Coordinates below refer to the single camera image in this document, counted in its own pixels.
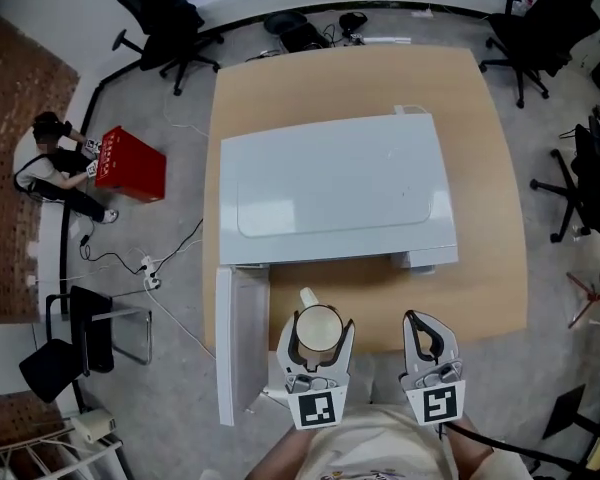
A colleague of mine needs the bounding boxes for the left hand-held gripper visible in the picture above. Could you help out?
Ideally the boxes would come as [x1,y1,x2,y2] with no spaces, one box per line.
[276,310,356,430]

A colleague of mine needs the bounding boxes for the person's right forearm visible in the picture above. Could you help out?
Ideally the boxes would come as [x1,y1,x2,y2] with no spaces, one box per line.
[438,414,497,480]

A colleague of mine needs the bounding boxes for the black floor cable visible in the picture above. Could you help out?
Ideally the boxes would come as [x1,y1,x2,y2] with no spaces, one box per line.
[79,217,204,276]

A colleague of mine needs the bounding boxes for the small black headset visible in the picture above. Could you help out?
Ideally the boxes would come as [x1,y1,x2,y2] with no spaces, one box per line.
[338,11,368,32]

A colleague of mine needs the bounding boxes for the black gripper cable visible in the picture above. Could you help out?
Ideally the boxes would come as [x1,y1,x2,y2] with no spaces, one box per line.
[442,420,589,470]

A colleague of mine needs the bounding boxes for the person's left forearm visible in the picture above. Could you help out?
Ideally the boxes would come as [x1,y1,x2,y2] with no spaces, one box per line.
[243,417,322,480]

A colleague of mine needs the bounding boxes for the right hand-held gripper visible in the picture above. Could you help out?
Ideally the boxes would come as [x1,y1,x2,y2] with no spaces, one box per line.
[398,310,467,427]

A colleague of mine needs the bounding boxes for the wooden coat rack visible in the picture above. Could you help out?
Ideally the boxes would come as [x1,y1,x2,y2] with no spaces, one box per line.
[565,270,600,330]

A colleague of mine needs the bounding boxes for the white floor cable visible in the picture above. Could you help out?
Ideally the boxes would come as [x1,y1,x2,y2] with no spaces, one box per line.
[147,287,217,362]

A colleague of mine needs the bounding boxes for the black office chair with clothes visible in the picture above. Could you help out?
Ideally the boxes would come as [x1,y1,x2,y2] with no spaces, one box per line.
[529,107,600,244]

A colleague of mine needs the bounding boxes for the red box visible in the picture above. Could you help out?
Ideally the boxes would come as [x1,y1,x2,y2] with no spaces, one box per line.
[94,125,167,204]

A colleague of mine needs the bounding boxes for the person's cream shirt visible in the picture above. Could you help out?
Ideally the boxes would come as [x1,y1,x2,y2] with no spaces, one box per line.
[299,401,527,480]

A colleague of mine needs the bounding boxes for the white box device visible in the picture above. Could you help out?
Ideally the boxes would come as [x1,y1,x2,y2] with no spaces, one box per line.
[69,410,117,442]

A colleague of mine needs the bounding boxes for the person's light trousers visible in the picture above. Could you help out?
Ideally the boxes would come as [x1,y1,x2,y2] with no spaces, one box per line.
[350,353,379,405]

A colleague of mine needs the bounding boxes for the black round bowl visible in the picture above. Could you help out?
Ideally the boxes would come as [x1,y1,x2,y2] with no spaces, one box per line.
[263,10,309,35]

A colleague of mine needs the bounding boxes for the black folding chair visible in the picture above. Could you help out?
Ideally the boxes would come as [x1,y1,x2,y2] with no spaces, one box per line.
[18,285,154,404]

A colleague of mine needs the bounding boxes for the white microwave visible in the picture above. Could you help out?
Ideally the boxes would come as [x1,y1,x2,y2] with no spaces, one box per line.
[214,103,460,427]

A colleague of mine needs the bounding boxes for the white ceramic mug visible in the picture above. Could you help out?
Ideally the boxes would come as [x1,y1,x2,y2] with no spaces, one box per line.
[297,286,345,354]

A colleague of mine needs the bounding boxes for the black stand base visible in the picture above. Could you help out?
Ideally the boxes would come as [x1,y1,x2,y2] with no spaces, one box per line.
[542,383,600,441]

